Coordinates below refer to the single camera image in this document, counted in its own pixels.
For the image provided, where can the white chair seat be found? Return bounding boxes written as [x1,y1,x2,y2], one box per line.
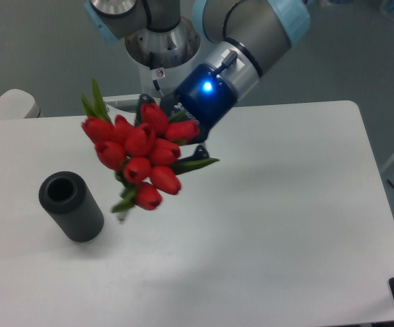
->
[0,89,44,121]

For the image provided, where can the red tulip bouquet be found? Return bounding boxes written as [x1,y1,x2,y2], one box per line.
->
[81,80,219,221]

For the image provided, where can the dark grey ribbed vase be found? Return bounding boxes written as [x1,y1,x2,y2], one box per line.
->
[38,171,104,243]

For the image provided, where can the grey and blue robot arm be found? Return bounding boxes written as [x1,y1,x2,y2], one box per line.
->
[84,1,310,159]

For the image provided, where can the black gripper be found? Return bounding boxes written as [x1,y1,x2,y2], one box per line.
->
[134,64,238,162]

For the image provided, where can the black cable on pedestal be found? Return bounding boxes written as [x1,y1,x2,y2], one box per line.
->
[148,51,166,98]

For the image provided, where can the white pedestal base bracket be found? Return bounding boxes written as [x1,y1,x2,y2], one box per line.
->
[103,94,142,114]

